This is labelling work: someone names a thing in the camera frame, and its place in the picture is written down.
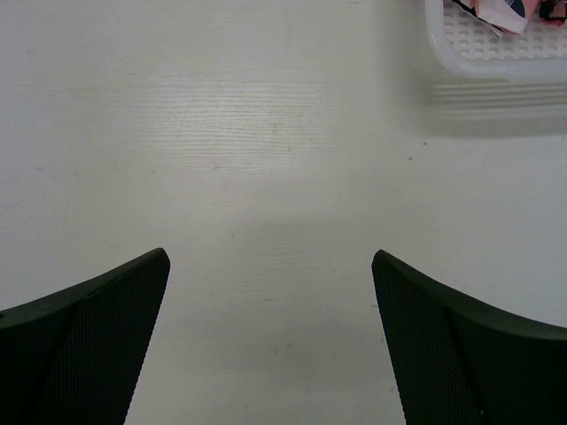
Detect pink shark print shorts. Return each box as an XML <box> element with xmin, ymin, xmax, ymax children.
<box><xmin>452</xmin><ymin>0</ymin><xmax>566</xmax><ymax>36</ymax></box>

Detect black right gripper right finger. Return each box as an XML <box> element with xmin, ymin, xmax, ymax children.
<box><xmin>372</xmin><ymin>251</ymin><xmax>566</xmax><ymax>424</ymax></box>

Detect white plastic basket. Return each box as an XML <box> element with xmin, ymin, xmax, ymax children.
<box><xmin>424</xmin><ymin>1</ymin><xmax>566</xmax><ymax>83</ymax></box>

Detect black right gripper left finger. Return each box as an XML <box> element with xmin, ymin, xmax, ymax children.
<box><xmin>1</xmin><ymin>248</ymin><xmax>170</xmax><ymax>424</ymax></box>

